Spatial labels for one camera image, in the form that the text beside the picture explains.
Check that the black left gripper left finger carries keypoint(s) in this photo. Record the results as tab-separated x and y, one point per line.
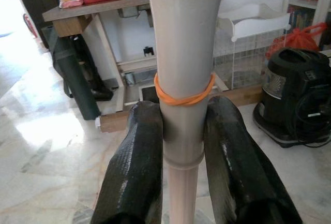
134	156

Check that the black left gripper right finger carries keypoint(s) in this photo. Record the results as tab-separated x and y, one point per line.
232	156

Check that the orange rubber band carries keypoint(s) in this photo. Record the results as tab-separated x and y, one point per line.
181	102

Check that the black canister vacuum cleaner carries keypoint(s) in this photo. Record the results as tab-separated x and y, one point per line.
292	79

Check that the dark green long bag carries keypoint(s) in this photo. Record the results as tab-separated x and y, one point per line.
75	79

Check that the white scalloped wooden tray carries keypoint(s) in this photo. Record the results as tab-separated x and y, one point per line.
258	24

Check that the red plastic bag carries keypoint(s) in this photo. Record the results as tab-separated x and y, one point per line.
300	39

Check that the grey metal box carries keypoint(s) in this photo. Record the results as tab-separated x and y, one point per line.
129	12

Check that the wooden work table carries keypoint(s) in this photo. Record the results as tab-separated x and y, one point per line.
103	6

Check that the red fire extinguisher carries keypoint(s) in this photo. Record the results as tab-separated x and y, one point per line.
28	24

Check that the white bookshelf with books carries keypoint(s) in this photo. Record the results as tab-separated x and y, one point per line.
323	6

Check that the dark brown cabinet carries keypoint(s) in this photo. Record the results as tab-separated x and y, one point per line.
33	1

